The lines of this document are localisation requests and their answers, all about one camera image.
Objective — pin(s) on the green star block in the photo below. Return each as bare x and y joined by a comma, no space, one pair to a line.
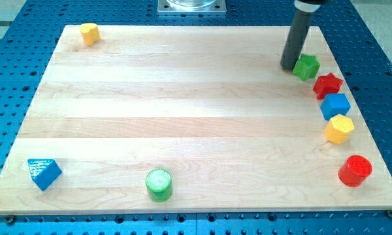
306,67

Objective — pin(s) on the red star block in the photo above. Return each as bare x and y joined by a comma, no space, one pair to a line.
326,84

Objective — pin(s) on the yellow heart block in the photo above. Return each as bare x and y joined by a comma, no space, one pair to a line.
90,33

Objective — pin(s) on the wooden board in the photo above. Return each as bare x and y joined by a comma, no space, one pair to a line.
211,105

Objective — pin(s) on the green cylinder block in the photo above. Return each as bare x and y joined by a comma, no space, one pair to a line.
159,184

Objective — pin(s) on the silver robot mounting plate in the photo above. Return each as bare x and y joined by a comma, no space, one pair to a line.
191,6

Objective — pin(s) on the blue cube block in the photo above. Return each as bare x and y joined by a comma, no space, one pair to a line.
334,104

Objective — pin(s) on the yellow hexagon block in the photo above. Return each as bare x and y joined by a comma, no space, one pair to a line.
339,129

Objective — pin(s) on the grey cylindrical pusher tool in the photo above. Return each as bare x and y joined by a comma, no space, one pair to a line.
304,11

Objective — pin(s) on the blue triangle block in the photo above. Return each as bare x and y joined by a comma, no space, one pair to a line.
43,172

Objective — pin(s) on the red cylinder block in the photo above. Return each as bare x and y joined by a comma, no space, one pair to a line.
355,170

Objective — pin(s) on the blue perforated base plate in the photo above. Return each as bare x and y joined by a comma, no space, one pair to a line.
34,32

